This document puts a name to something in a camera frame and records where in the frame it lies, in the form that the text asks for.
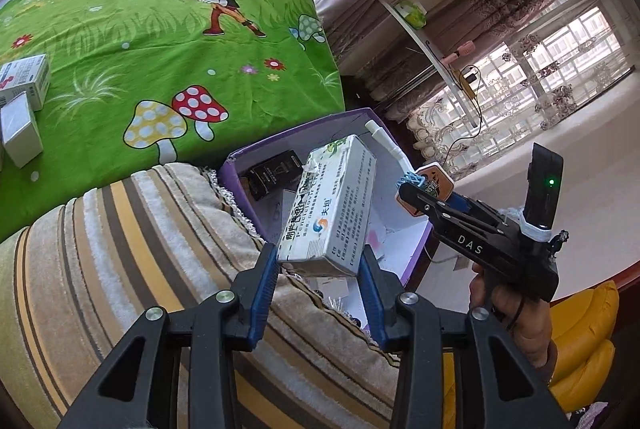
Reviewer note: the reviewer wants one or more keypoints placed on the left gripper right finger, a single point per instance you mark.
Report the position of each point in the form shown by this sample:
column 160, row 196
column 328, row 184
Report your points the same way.
column 451, row 362

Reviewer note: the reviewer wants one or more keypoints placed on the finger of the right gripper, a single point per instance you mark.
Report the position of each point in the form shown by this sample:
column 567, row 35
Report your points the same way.
column 417, row 201
column 459, row 202

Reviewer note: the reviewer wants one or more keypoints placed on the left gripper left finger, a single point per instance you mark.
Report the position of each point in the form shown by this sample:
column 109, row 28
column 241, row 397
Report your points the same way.
column 136, row 386

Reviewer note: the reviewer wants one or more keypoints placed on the orange card item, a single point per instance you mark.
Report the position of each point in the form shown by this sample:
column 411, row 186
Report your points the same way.
column 432, row 179

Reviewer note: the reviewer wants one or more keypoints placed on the white green medicine box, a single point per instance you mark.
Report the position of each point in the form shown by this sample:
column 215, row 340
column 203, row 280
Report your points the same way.
column 328, row 222

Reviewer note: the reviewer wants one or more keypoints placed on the person's right hand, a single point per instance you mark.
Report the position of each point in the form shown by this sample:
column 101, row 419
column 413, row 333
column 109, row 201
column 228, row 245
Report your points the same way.
column 530, row 327

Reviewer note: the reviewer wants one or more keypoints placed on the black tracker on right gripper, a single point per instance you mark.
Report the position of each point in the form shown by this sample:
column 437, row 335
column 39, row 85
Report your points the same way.
column 544, row 177

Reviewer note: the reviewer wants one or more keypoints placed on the white tube in box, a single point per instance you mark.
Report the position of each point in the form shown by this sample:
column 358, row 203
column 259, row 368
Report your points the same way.
column 380, row 135

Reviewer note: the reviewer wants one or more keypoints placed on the yellow sofa seat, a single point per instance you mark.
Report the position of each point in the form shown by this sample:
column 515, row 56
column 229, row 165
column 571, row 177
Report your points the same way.
column 582, row 328

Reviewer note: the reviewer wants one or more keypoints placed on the power strip on shelf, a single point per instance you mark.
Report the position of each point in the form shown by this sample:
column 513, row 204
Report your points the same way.
column 465, row 78

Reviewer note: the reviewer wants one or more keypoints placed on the striped sofa cushion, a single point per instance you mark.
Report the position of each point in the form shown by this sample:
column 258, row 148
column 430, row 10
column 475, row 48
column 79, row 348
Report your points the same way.
column 75, row 280

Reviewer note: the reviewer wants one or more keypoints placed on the pink bottle on shelf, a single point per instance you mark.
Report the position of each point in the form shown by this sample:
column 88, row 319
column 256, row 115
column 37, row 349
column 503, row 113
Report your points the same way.
column 465, row 49

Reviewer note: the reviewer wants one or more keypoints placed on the black gift box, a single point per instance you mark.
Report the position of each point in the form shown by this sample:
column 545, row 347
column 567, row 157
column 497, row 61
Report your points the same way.
column 273, row 174

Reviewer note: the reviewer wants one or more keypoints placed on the purple cardboard storage box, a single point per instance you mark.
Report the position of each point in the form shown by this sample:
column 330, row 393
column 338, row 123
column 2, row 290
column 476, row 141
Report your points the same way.
column 395, row 237

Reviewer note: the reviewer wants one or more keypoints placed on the green tissue pack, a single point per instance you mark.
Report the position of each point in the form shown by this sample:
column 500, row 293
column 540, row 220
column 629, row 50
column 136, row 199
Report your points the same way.
column 413, row 13

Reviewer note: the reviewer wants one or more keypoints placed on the small white plain box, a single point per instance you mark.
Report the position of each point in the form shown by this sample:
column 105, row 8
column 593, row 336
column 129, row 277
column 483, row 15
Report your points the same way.
column 19, row 131

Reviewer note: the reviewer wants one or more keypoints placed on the green cartoon tablecloth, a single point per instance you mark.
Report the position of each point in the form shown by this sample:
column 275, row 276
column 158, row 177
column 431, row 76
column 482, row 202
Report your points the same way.
column 135, row 83

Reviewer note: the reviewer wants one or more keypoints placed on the medicine box red logo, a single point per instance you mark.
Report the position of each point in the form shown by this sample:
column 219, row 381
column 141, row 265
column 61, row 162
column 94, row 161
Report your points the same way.
column 30, row 75

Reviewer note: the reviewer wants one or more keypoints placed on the white wall shelf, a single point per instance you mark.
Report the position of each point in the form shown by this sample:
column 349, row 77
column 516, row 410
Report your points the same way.
column 435, row 66

